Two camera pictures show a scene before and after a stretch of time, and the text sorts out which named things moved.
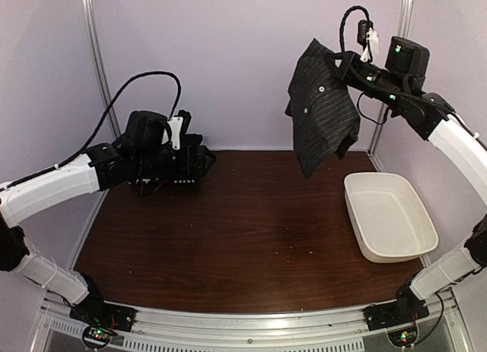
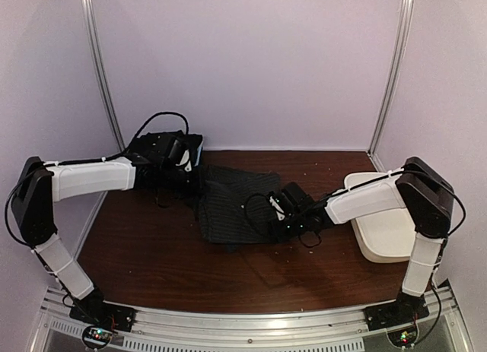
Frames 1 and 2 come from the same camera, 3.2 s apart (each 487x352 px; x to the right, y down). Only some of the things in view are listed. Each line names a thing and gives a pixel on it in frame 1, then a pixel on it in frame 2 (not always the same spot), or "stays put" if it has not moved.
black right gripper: x=349 y=57 -> x=278 y=235
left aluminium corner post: x=96 y=49 stays put
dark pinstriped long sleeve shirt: x=323 y=106 -> x=233 y=207
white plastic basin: x=388 y=217 stays put
